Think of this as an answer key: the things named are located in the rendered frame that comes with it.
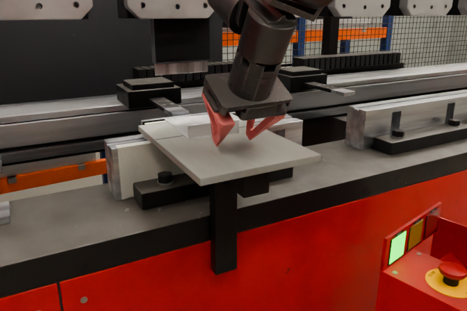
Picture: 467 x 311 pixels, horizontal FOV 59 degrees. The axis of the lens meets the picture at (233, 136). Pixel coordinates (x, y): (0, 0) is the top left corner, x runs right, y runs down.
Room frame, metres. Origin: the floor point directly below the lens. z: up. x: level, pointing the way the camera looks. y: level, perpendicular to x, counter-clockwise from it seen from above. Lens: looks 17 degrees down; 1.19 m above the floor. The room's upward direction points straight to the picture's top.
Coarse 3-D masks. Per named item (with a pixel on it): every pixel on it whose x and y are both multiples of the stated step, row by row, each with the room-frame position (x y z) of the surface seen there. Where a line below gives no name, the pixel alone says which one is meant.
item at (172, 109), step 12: (120, 84) 0.95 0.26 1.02; (132, 84) 0.89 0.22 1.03; (144, 84) 0.89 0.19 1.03; (156, 84) 0.90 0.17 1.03; (168, 84) 0.91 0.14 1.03; (120, 96) 0.92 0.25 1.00; (132, 96) 0.87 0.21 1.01; (144, 96) 0.88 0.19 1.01; (156, 96) 0.89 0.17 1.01; (168, 96) 0.90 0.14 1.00; (180, 96) 0.92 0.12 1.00; (132, 108) 0.87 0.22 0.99; (168, 108) 0.79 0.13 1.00; (180, 108) 0.79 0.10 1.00
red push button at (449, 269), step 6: (444, 264) 0.56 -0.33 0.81; (450, 264) 0.56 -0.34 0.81; (456, 264) 0.56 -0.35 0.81; (444, 270) 0.55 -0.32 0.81; (450, 270) 0.54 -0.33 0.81; (456, 270) 0.54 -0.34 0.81; (462, 270) 0.54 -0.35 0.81; (444, 276) 0.55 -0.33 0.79; (450, 276) 0.54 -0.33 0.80; (456, 276) 0.54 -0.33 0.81; (462, 276) 0.54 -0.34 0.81; (444, 282) 0.55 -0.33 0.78; (450, 282) 0.54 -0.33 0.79; (456, 282) 0.54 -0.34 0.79
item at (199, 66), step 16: (160, 32) 0.71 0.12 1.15; (176, 32) 0.72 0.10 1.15; (192, 32) 0.74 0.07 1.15; (208, 32) 0.75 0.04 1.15; (160, 48) 0.71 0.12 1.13; (176, 48) 0.72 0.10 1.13; (192, 48) 0.74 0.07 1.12; (208, 48) 0.75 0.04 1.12; (160, 64) 0.72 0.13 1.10; (176, 64) 0.73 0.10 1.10; (192, 64) 0.75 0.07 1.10
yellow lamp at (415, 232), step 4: (416, 224) 0.64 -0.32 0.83; (420, 224) 0.65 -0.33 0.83; (412, 228) 0.63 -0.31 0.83; (416, 228) 0.65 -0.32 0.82; (420, 228) 0.66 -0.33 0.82; (412, 232) 0.64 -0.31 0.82; (416, 232) 0.65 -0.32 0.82; (420, 232) 0.66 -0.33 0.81; (412, 236) 0.64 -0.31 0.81; (416, 236) 0.65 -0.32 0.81; (420, 236) 0.66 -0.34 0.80; (412, 240) 0.64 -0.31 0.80; (416, 240) 0.65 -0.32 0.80; (412, 244) 0.64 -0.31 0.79; (408, 248) 0.63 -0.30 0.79
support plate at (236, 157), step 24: (240, 120) 0.71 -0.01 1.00; (168, 144) 0.58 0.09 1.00; (192, 144) 0.58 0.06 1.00; (240, 144) 0.58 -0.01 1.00; (264, 144) 0.58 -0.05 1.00; (288, 144) 0.58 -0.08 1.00; (192, 168) 0.48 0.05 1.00; (216, 168) 0.48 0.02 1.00; (240, 168) 0.48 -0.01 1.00; (264, 168) 0.49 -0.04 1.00
